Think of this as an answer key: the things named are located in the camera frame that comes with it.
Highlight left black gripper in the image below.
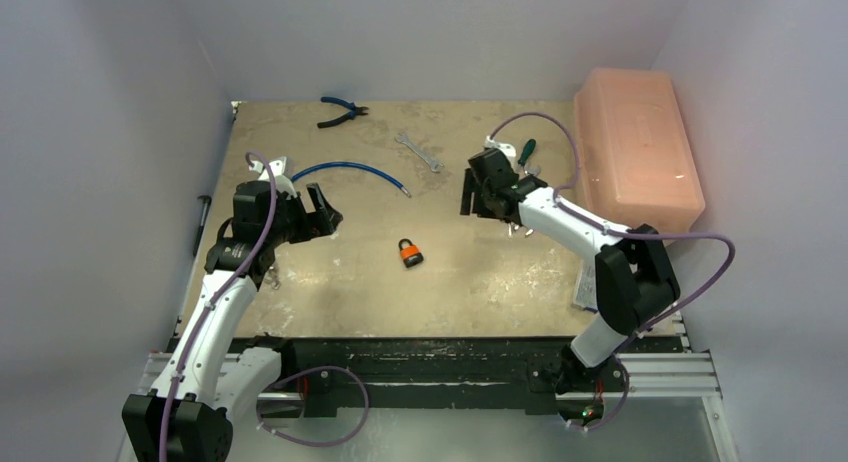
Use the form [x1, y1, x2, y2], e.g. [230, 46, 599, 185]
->
[264, 183, 340, 247]

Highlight blue cable lock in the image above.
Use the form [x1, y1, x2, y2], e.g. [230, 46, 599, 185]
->
[290, 161, 412, 198]

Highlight silver key bunch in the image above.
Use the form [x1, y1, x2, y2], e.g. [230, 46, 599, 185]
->
[263, 266, 281, 291]

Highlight orange black padlock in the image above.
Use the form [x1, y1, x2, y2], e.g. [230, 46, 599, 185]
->
[398, 238, 424, 269]

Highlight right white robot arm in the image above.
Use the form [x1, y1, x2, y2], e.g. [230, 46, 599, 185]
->
[460, 148, 681, 389]

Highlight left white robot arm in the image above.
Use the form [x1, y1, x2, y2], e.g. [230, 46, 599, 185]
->
[122, 180, 343, 461]

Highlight small silver wrench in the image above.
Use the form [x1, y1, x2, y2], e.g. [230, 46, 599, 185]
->
[395, 133, 444, 173]

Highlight large silver wrench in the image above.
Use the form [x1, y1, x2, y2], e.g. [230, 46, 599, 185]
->
[522, 165, 541, 238]

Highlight clear plastic bags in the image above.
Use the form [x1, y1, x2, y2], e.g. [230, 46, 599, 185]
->
[572, 261, 598, 313]

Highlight orange plastic toolbox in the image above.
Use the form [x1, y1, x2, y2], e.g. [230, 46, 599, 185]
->
[574, 68, 705, 236]

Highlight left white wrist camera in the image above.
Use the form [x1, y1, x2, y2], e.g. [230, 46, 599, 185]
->
[250, 156, 297, 197]

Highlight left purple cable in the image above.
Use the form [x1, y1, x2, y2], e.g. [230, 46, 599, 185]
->
[157, 151, 280, 462]

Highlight green handled screwdriver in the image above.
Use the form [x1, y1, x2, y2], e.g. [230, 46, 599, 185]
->
[517, 139, 537, 167]

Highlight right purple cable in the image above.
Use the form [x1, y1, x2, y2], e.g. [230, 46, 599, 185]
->
[488, 111, 737, 354]

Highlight blue handled pliers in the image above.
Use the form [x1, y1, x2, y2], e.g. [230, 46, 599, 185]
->
[316, 96, 370, 130]

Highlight black handled tool at edge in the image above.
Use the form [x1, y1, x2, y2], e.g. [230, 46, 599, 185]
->
[192, 195, 212, 257]

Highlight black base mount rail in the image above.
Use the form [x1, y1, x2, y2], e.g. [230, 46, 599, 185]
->
[223, 335, 719, 424]

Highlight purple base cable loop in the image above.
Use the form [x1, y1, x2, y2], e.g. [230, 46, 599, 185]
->
[255, 366, 371, 448]

